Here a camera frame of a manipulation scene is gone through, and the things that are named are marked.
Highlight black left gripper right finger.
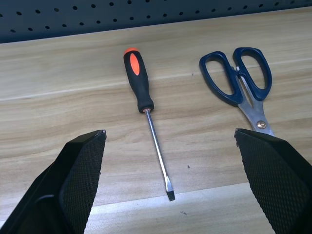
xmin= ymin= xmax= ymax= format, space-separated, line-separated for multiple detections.
xmin=234 ymin=128 xmax=312 ymax=234

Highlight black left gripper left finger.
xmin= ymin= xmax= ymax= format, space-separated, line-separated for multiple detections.
xmin=0 ymin=129 xmax=107 ymax=234

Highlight blue handled scissors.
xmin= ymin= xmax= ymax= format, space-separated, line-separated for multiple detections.
xmin=198 ymin=47 xmax=275 ymax=137

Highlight black orange flathead screwdriver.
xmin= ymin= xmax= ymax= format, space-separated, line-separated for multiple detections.
xmin=123 ymin=47 xmax=176 ymax=202

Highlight dark perforated back panel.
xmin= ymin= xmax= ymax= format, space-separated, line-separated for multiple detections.
xmin=0 ymin=0 xmax=312 ymax=44

